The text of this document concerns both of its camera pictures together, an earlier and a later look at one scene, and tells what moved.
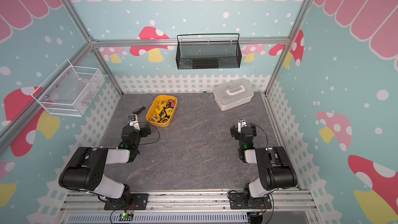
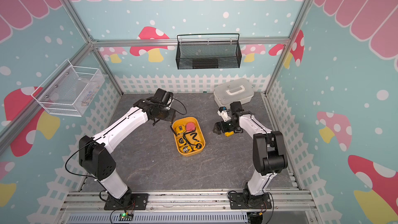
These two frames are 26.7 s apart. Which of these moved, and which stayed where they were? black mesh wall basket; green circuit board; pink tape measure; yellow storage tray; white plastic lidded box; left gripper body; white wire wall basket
Moved: left gripper body; pink tape measure; yellow storage tray
Stayed: black mesh wall basket; green circuit board; white wire wall basket; white plastic lidded box
